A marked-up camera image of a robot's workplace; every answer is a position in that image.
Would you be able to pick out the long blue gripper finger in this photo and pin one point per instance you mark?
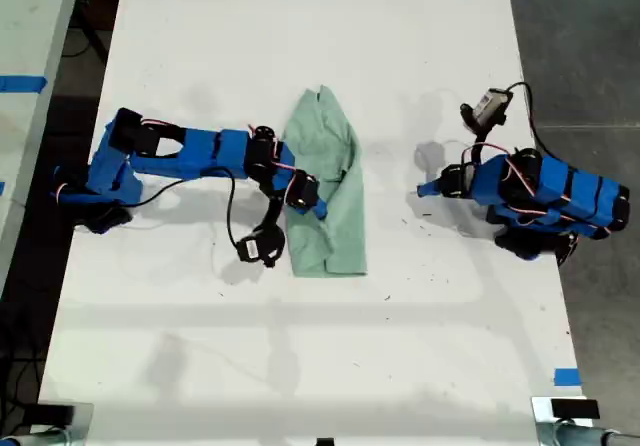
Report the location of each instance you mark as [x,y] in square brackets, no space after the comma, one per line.
[321,211]

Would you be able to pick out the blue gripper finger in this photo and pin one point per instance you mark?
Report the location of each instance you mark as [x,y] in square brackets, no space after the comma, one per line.
[431,188]

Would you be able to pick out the pale green T-shirt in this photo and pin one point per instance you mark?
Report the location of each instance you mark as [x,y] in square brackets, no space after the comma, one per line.
[340,246]

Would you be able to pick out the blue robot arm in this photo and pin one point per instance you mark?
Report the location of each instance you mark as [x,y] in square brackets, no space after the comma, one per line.
[560,191]
[200,153]

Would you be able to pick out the small blue tape piece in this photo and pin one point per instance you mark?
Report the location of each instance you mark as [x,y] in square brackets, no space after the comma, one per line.
[567,377]

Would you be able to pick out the small black box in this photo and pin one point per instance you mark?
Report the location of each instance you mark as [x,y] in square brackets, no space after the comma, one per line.
[47,415]
[575,408]

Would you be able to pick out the grey metal pipe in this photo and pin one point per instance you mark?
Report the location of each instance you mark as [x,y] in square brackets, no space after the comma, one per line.
[585,436]
[30,438]

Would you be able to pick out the long blue tape strip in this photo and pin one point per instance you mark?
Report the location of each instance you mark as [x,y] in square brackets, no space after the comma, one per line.
[22,84]

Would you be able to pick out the white side table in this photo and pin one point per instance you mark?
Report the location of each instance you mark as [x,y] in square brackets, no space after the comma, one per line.
[25,26]

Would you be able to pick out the black camera stalk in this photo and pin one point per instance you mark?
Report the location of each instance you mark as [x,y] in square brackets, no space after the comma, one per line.
[482,141]
[272,213]

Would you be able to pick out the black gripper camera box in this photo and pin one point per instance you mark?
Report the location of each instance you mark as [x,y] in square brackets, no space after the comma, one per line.
[255,248]
[487,106]

